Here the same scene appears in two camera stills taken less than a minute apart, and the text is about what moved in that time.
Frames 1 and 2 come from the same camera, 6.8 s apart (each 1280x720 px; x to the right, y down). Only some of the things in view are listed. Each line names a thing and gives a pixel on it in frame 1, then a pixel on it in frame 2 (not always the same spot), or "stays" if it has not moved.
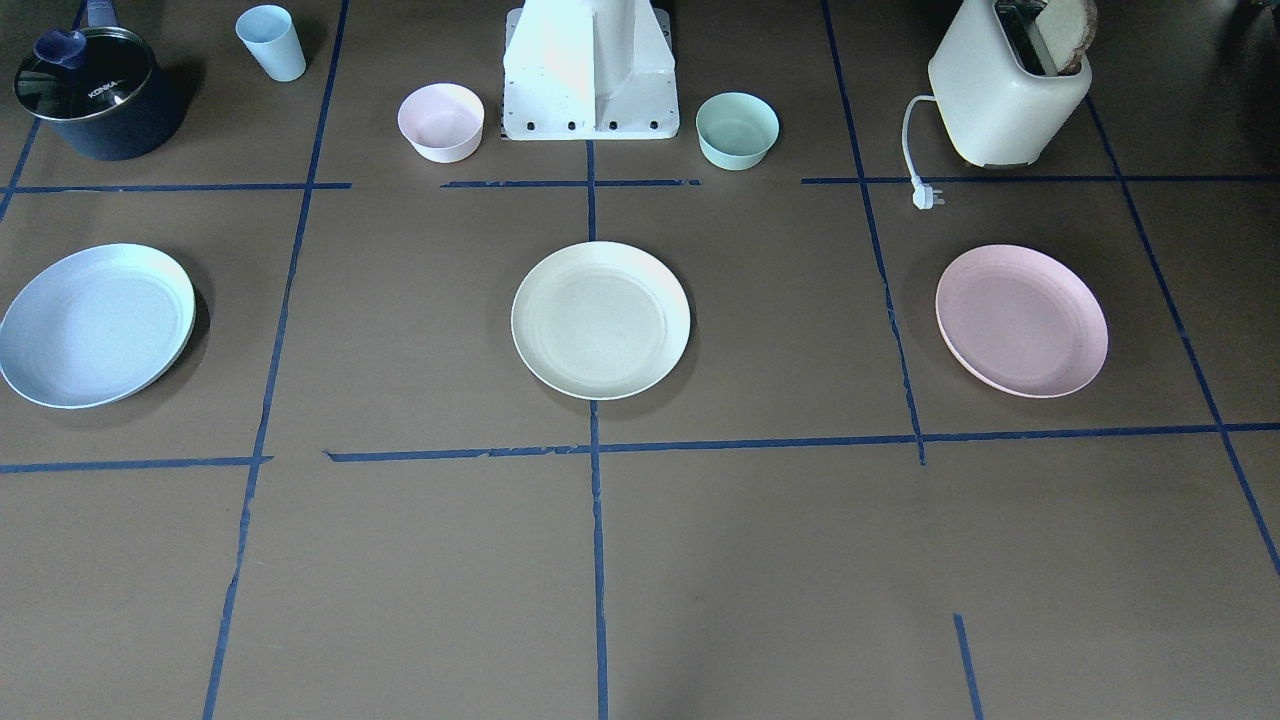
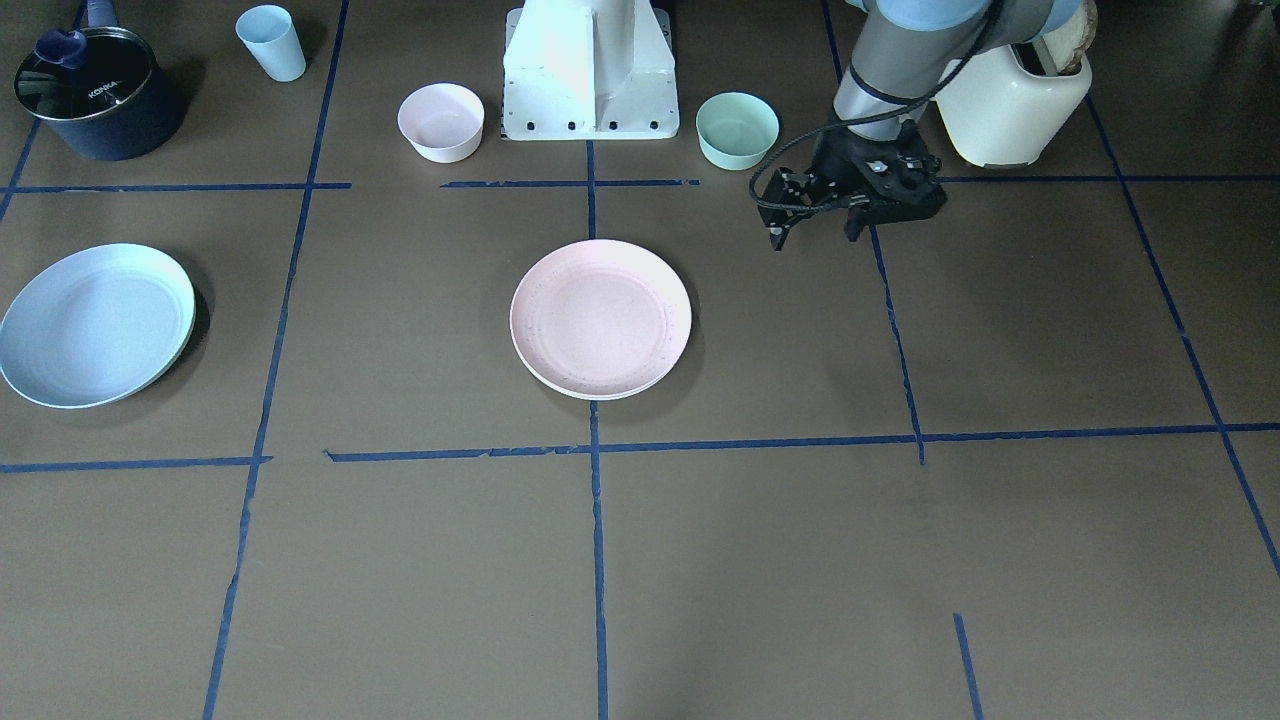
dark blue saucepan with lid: x=98 y=90 stays
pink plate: x=1018 y=322 → x=600 y=319
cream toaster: x=1000 y=95 stays
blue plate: x=96 y=326 stays
